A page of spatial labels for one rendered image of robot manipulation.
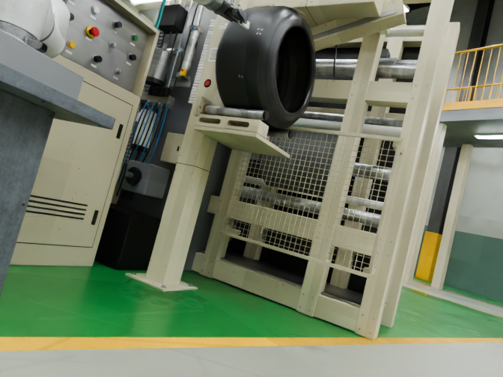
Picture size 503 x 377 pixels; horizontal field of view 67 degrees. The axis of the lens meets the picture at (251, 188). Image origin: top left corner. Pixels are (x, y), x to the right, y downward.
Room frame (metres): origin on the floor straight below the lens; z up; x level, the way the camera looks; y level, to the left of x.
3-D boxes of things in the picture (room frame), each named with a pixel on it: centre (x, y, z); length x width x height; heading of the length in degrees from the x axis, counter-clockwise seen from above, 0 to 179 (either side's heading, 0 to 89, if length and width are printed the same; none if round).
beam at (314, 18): (2.09, -0.16, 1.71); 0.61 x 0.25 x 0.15; 59
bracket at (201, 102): (1.99, 0.25, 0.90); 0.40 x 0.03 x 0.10; 149
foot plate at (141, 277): (2.01, 0.33, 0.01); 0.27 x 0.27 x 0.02; 59
